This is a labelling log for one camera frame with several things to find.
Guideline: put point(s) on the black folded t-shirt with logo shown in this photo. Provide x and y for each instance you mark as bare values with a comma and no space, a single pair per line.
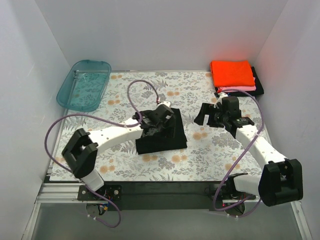
259,89

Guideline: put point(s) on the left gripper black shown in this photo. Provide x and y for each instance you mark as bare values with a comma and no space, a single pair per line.
155,130

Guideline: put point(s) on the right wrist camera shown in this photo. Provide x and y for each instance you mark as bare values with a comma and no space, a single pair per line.
219,96

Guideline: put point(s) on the floral patterned table mat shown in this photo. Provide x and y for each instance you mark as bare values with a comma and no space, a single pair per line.
210,152

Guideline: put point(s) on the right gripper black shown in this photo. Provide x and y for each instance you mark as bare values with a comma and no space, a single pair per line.
211,116

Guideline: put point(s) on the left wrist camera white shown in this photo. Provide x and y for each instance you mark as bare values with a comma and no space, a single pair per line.
165,103

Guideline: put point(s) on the aluminium frame rail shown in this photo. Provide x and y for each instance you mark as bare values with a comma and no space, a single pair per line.
63,208

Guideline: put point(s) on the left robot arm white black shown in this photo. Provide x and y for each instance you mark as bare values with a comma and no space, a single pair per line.
82,149

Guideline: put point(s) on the pink folded t-shirt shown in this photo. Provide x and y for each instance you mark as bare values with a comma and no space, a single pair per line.
230,89

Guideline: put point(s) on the teal transparent plastic bin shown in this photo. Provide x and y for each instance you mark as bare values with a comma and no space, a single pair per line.
84,86

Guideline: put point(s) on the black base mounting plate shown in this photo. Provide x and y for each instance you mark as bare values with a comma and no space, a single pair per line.
160,195

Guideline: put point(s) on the orange folded t-shirt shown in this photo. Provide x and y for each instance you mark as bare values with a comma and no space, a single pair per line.
232,73

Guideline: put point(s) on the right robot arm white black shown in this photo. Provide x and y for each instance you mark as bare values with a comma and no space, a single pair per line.
281,180

